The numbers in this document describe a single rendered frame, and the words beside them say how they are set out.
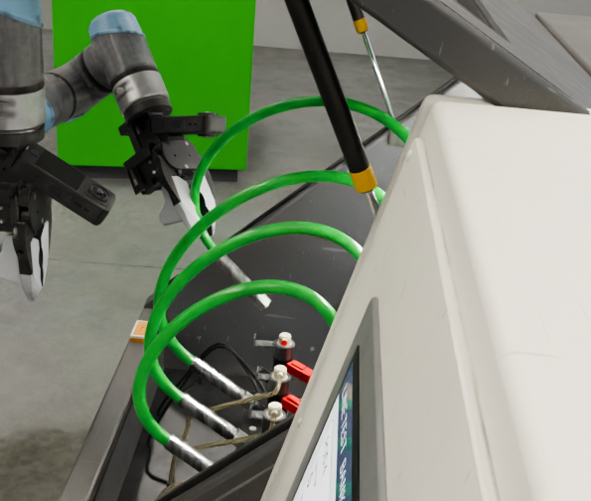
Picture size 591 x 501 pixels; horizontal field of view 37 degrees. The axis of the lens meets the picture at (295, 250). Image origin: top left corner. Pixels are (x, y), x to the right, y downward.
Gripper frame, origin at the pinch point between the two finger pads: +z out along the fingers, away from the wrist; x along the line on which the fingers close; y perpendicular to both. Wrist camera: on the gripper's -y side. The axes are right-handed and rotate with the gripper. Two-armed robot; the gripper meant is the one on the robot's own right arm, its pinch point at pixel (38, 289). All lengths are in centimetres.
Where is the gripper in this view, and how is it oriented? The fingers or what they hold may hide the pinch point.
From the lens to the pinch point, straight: 108.8
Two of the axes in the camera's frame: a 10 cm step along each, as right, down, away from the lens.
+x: -0.6, 4.3, -9.0
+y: -10.0, -1.0, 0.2
